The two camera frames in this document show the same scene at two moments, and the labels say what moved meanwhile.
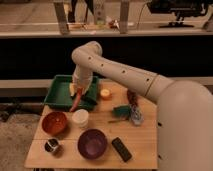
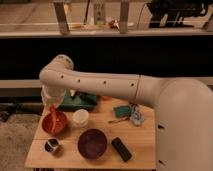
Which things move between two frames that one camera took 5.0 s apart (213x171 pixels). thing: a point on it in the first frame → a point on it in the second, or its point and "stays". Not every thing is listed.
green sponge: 121,111 stays
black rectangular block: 122,149 stays
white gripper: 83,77 → 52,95
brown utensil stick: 118,121 stays
